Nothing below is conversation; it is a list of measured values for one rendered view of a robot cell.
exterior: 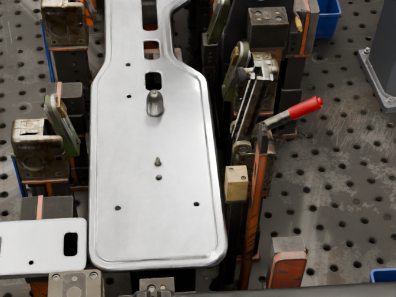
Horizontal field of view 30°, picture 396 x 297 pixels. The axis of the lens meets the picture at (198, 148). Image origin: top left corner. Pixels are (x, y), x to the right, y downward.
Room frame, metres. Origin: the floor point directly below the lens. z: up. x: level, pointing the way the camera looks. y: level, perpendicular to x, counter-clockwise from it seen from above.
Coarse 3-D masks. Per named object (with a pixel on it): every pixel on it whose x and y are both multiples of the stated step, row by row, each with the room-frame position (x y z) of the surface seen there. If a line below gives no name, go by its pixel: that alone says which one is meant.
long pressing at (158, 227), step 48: (96, 96) 0.95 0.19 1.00; (144, 96) 0.95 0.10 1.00; (192, 96) 0.96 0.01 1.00; (96, 144) 0.83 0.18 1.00; (144, 144) 0.84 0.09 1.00; (192, 144) 0.84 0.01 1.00; (96, 192) 0.73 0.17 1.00; (144, 192) 0.73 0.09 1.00; (192, 192) 0.73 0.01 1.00; (96, 240) 0.63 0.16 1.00; (144, 240) 0.64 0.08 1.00; (192, 240) 0.64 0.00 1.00
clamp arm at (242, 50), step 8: (240, 48) 0.98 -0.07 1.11; (248, 48) 0.98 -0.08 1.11; (232, 56) 0.98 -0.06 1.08; (240, 56) 0.97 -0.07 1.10; (248, 56) 0.97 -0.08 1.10; (232, 64) 0.97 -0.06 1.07; (240, 64) 0.97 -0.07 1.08; (232, 72) 0.97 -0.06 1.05; (224, 80) 1.00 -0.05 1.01; (232, 80) 0.97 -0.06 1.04; (224, 88) 0.98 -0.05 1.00; (232, 88) 0.97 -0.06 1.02; (224, 96) 0.97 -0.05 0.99; (232, 96) 0.97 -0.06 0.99
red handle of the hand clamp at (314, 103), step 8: (296, 104) 0.82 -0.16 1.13; (304, 104) 0.82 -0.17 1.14; (312, 104) 0.81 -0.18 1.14; (320, 104) 0.82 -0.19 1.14; (288, 112) 0.82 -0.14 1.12; (296, 112) 0.81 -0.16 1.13; (304, 112) 0.81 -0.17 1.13; (264, 120) 0.82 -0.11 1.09; (272, 120) 0.81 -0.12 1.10; (280, 120) 0.81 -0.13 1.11; (288, 120) 0.81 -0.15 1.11; (256, 128) 0.81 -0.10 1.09; (272, 128) 0.81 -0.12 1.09
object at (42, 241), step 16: (0, 224) 0.66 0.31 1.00; (16, 224) 0.66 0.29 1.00; (32, 224) 0.66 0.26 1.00; (48, 224) 0.66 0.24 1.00; (64, 224) 0.66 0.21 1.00; (80, 224) 0.66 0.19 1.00; (16, 240) 0.63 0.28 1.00; (32, 240) 0.63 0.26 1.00; (48, 240) 0.63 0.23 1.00; (80, 240) 0.63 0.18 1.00; (0, 256) 0.60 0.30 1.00; (16, 256) 0.60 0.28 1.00; (32, 256) 0.60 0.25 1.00; (48, 256) 0.60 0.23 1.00; (64, 256) 0.60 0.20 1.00; (80, 256) 0.60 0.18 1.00; (0, 272) 0.57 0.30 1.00; (16, 272) 0.57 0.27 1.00; (32, 272) 0.57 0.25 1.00; (48, 272) 0.57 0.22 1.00
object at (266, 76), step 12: (240, 72) 0.80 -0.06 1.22; (252, 72) 0.81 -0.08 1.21; (264, 72) 0.81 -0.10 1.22; (240, 84) 0.79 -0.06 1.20; (252, 84) 0.82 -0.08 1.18; (264, 84) 0.79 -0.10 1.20; (252, 96) 0.79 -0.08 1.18; (264, 96) 0.79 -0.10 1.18; (240, 108) 0.82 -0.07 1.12; (252, 108) 0.79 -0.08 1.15; (240, 120) 0.82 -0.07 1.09; (252, 120) 0.79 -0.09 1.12; (240, 132) 0.79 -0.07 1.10; (252, 132) 0.79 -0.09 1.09
